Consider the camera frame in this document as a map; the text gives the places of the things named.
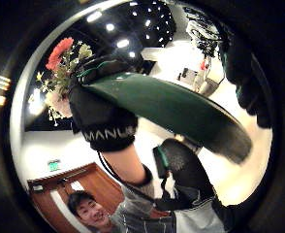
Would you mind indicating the artificial flower bunch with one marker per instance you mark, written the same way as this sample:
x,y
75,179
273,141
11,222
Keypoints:
x,y
60,53

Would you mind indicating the dark green vase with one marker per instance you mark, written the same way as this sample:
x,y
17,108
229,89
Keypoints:
x,y
168,103

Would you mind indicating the group of ceiling lights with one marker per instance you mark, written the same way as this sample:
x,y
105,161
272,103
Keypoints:
x,y
123,42

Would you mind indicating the white counter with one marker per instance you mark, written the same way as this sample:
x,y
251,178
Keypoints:
x,y
199,79

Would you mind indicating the brown wooden door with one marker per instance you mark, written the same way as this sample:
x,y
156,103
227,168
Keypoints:
x,y
97,183

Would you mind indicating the the person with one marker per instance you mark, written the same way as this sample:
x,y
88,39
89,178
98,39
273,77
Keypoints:
x,y
90,210

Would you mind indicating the green exit sign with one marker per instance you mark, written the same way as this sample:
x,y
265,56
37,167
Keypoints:
x,y
54,165

